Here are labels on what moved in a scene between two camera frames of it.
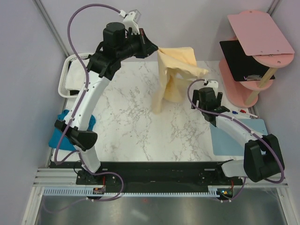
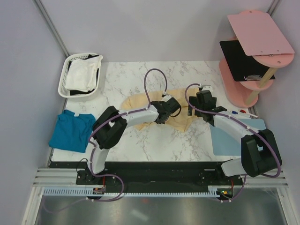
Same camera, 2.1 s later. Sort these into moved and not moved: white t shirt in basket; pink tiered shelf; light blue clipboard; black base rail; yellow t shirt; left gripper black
Moved: yellow t shirt; left gripper black
Not moved: pink tiered shelf; white t shirt in basket; black base rail; light blue clipboard
